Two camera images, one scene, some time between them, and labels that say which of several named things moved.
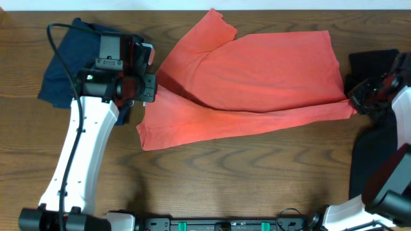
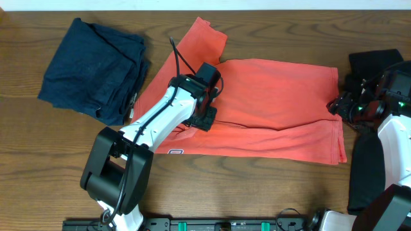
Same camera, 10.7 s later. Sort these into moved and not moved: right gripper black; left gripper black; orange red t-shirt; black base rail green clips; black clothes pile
Moved: left gripper black; orange red t-shirt; right gripper black
Not moved: black clothes pile; black base rail green clips
